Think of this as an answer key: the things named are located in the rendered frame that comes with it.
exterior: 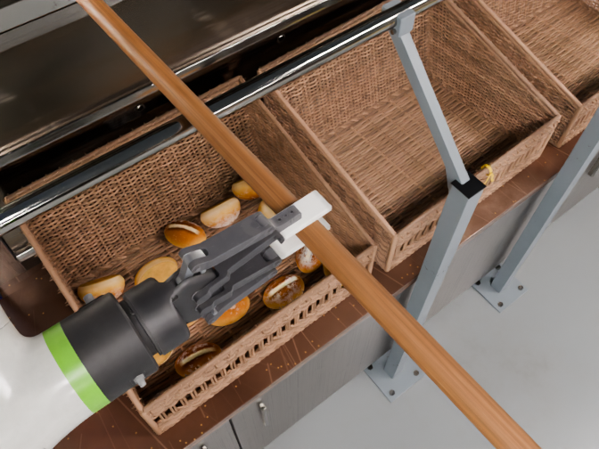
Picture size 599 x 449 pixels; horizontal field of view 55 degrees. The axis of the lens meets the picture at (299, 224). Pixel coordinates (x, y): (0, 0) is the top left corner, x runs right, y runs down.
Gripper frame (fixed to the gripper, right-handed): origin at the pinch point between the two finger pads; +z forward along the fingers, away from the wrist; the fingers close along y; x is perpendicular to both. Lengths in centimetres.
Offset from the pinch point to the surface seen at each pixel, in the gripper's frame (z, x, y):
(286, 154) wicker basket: 27, -39, 44
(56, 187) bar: -19.3, -23.1, 1.7
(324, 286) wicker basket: 14, -10, 47
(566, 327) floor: 92, 22, 118
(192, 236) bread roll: 2, -41, 55
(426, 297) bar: 36, 0, 61
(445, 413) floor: 42, 17, 119
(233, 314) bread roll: -2, -20, 56
